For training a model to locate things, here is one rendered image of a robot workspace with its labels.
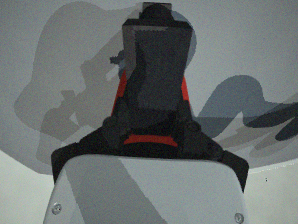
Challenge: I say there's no red kettle with grey lid and handle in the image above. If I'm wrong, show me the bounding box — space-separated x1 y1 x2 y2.
112 2 193 159

